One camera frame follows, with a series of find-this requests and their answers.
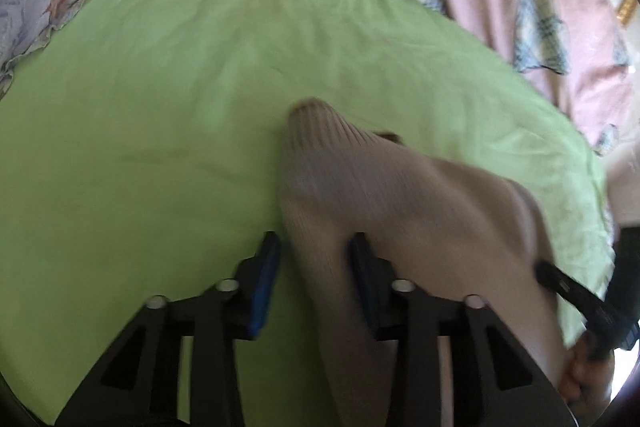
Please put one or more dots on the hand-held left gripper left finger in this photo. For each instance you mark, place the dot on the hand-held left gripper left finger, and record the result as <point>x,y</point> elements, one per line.
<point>262,287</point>

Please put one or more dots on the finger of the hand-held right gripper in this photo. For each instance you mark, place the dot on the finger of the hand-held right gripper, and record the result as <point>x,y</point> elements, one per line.
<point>565,284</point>

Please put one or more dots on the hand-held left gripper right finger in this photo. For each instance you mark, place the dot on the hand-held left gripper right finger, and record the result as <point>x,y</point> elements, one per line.
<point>358,257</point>

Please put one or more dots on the beige knitted sweater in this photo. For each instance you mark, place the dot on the beige knitted sweater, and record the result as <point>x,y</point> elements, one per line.
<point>400,197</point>

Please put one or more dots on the person's right hand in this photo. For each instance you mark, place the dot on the person's right hand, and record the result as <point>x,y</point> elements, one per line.
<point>585,372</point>

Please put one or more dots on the green bed sheet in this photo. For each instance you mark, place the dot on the green bed sheet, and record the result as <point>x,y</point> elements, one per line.
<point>150,132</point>

